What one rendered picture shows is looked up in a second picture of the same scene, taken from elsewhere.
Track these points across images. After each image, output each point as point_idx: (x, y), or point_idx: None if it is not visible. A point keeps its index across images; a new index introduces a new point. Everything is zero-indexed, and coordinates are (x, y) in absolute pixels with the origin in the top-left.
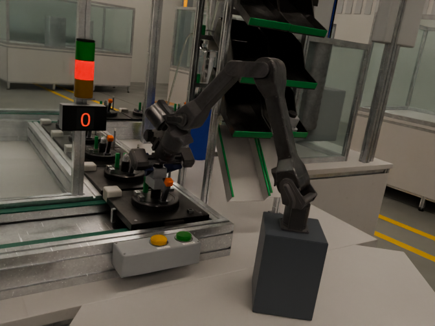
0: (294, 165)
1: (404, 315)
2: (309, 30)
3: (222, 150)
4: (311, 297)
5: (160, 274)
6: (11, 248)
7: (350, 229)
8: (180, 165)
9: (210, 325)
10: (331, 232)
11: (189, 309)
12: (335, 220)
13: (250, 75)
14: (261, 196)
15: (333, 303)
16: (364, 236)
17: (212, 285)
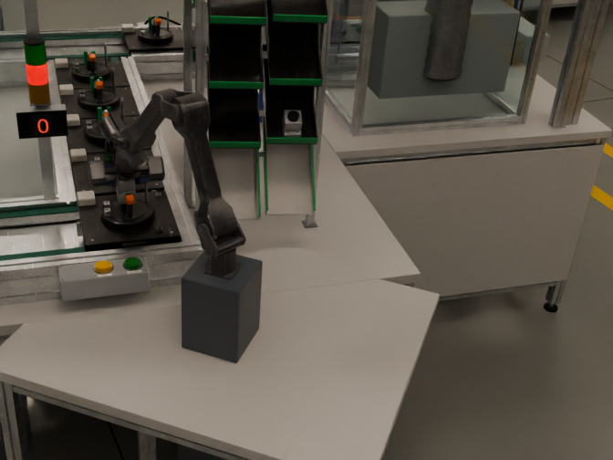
0: (210, 211)
1: (349, 370)
2: (301, 17)
3: None
4: (233, 341)
5: (113, 298)
6: None
7: (396, 256)
8: (149, 178)
9: (131, 355)
10: (362, 258)
11: (120, 338)
12: (388, 240)
13: (165, 115)
14: (256, 214)
15: (277, 349)
16: (406, 267)
17: (160, 315)
